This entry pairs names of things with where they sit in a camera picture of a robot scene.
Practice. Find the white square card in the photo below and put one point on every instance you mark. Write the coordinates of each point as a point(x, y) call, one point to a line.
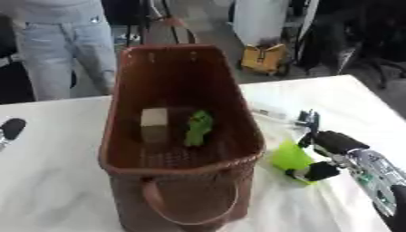
point(154, 117)

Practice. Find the green soft toy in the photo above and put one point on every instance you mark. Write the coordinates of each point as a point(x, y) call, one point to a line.
point(199, 127)

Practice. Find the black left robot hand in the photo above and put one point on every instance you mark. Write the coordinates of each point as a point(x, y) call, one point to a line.
point(11, 128)

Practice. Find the brown woven basket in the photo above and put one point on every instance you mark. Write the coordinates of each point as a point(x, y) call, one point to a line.
point(174, 181)

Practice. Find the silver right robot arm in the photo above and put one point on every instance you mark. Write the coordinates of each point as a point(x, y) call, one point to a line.
point(378, 178)

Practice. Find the lime green block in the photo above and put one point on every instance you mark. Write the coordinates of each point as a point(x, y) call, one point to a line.
point(288, 157)

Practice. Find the black office chair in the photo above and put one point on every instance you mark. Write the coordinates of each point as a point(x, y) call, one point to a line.
point(365, 36)

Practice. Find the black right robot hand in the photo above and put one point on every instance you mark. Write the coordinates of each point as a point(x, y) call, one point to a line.
point(333, 145)

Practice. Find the person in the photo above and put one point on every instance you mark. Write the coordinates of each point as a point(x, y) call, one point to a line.
point(58, 45)

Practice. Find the white cabinet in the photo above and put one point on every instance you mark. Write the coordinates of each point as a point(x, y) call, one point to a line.
point(260, 19)

